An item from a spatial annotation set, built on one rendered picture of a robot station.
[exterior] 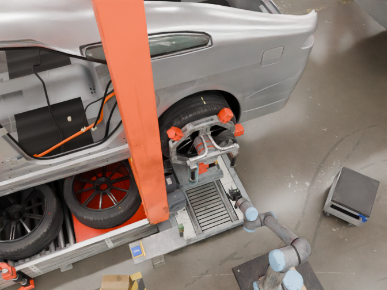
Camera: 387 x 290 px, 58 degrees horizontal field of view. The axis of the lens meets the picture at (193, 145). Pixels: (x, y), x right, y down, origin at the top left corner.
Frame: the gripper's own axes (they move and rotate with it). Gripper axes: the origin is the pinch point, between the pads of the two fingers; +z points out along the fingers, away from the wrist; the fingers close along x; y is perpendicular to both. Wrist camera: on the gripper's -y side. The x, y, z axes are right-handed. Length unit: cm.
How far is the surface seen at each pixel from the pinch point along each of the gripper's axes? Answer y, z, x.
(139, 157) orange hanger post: 79, -32, 63
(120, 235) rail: -25, 29, 91
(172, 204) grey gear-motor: -18, 31, 41
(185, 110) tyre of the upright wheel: 65, 27, 13
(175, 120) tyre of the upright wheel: 60, 27, 22
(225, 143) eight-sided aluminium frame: 19.9, 31.1, -17.2
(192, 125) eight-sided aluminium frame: 56, 18, 12
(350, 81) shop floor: -24, 111, -233
